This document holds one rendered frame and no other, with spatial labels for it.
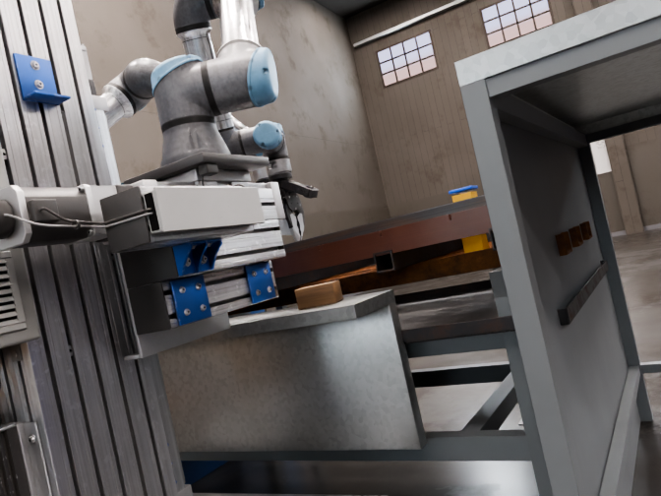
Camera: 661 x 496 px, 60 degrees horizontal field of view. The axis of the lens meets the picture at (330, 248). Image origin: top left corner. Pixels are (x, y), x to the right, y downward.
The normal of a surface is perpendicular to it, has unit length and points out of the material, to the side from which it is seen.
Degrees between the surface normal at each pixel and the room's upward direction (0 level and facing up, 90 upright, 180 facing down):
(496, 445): 90
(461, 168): 90
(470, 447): 90
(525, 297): 90
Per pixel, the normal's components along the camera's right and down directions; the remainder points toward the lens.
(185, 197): 0.85, -0.20
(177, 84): -0.01, -0.02
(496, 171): -0.51, 0.10
